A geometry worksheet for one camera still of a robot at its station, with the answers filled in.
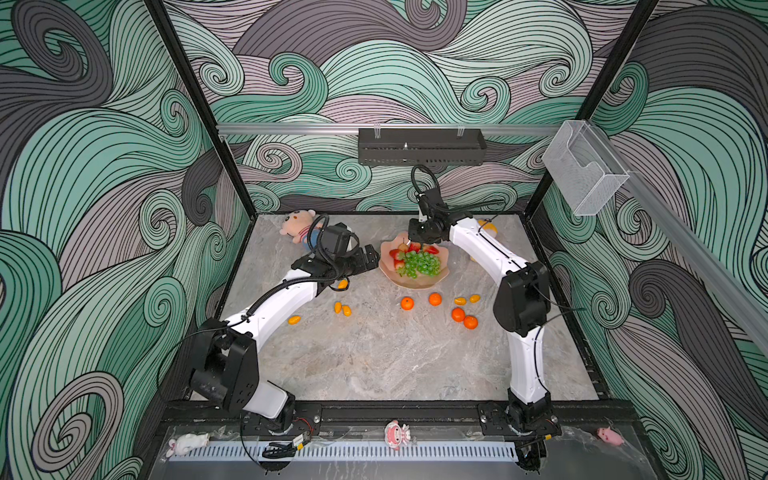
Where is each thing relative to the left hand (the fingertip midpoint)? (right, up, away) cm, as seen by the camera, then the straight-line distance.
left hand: (370, 257), depth 84 cm
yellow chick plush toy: (+44, +10, +26) cm, 52 cm away
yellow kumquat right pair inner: (+29, -15, +10) cm, 35 cm away
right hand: (+14, +7, +10) cm, 19 cm away
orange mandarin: (+12, -15, +8) cm, 21 cm away
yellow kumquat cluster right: (-8, -17, +8) cm, 20 cm away
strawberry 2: (+21, +2, +17) cm, 27 cm away
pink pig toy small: (+58, -42, -15) cm, 73 cm away
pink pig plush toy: (-27, +10, +21) cm, 36 cm away
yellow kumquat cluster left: (-24, -20, +6) cm, 31 cm away
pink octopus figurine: (+7, -40, -16) cm, 44 cm away
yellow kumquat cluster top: (-10, -16, +8) cm, 21 cm away
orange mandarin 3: (+27, -18, +6) cm, 33 cm away
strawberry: (+9, -3, +16) cm, 19 cm away
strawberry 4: (+15, +3, +19) cm, 25 cm away
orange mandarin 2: (+21, -14, +10) cm, 27 cm away
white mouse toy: (-43, -42, -17) cm, 63 cm away
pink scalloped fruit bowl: (+6, -5, +16) cm, 18 cm away
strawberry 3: (+8, +1, +18) cm, 20 cm away
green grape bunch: (+16, -3, +16) cm, 23 cm away
